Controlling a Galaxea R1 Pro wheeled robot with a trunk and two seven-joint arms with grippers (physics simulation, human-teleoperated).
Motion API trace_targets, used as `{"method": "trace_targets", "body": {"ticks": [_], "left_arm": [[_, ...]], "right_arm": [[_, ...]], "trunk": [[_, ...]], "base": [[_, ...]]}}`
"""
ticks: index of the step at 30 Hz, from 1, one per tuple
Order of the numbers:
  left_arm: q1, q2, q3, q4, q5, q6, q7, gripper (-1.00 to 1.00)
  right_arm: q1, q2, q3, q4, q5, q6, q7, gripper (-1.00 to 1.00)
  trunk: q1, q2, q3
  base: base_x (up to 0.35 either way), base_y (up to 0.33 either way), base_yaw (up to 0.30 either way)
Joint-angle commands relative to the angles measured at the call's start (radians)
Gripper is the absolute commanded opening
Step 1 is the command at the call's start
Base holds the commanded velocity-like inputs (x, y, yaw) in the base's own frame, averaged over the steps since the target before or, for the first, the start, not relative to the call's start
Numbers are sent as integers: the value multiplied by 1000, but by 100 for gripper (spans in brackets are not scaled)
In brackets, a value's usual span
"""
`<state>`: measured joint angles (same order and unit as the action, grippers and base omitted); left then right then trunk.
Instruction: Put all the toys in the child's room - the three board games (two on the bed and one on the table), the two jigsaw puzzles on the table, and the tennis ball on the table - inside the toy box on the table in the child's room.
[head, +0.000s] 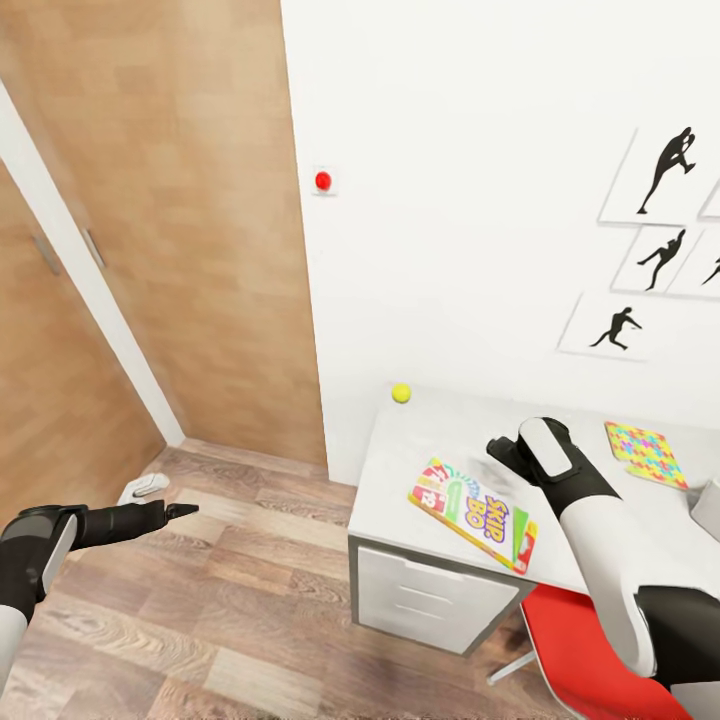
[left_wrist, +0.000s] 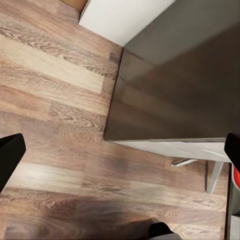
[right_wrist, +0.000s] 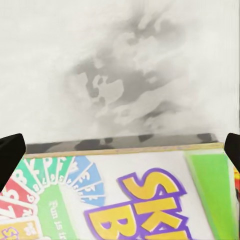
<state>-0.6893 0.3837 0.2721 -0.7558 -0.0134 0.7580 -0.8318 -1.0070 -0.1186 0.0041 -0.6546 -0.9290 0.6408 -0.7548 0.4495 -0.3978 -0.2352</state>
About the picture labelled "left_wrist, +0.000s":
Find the desk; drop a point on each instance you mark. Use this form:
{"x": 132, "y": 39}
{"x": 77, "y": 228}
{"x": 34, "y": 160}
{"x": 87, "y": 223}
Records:
{"x": 177, "y": 92}

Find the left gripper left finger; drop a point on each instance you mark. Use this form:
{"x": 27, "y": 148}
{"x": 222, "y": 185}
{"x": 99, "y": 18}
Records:
{"x": 12, "y": 149}

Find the swivel chair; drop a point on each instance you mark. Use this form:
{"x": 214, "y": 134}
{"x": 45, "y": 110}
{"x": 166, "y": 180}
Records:
{"x": 235, "y": 175}

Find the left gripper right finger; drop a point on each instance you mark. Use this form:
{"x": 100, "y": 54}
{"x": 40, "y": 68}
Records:
{"x": 232, "y": 149}

